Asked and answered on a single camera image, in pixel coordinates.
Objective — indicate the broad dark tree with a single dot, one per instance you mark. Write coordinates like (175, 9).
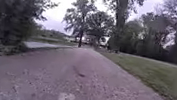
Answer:
(99, 25)

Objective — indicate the grey gravel path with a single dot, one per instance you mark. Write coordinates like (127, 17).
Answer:
(71, 84)

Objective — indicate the very tall tree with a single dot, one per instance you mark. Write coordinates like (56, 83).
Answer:
(121, 17)

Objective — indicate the pond water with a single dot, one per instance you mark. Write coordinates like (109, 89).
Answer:
(38, 44)

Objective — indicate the grass verge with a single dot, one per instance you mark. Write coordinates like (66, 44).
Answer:
(160, 77)

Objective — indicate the row of trees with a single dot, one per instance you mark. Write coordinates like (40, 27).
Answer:
(168, 41)

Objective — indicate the dense dark trees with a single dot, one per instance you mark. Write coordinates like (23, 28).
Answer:
(7, 13)

